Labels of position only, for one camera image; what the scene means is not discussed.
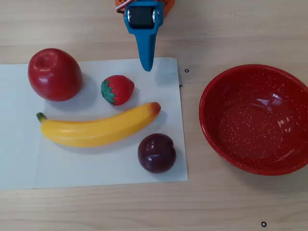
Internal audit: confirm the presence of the blue gripper body with servo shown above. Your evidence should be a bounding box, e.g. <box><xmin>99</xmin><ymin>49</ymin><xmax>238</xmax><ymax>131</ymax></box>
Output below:
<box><xmin>126</xmin><ymin>0</ymin><xmax>161</xmax><ymax>29</ymax></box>

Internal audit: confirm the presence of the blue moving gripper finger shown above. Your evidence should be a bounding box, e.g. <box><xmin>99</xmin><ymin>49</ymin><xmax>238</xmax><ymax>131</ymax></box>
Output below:
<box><xmin>124</xmin><ymin>4</ymin><xmax>165</xmax><ymax>72</ymax></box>

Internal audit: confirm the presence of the yellow plastic banana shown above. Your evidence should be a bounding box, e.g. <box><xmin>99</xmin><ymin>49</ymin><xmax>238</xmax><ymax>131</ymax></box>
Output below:
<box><xmin>36</xmin><ymin>102</ymin><xmax>162</xmax><ymax>148</ymax></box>

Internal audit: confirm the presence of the red speckled bowl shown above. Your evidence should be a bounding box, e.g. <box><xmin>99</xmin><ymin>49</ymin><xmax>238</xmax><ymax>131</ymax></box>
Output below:
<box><xmin>198</xmin><ymin>64</ymin><xmax>308</xmax><ymax>176</ymax></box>

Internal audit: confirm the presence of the red plastic strawberry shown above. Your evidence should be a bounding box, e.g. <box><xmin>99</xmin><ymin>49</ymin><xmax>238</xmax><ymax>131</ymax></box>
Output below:
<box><xmin>101</xmin><ymin>75</ymin><xmax>135</xmax><ymax>106</ymax></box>

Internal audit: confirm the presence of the red plastic apple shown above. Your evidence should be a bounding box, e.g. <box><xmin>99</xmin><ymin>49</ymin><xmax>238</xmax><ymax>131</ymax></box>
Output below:
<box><xmin>27</xmin><ymin>48</ymin><xmax>83</xmax><ymax>102</ymax></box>

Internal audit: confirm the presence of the dark purple plastic plum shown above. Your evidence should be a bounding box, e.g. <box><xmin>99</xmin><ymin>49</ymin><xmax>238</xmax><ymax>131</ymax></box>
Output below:
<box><xmin>137</xmin><ymin>133</ymin><xmax>177</xmax><ymax>174</ymax></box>

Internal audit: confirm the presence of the white paper sheet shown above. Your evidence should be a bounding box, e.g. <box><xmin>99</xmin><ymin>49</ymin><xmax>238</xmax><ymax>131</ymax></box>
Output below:
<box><xmin>0</xmin><ymin>57</ymin><xmax>189</xmax><ymax>191</ymax></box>

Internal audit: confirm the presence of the white red servo cable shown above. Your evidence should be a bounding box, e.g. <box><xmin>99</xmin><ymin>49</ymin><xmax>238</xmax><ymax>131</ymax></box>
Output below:
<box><xmin>115</xmin><ymin>2</ymin><xmax>128</xmax><ymax>15</ymax></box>

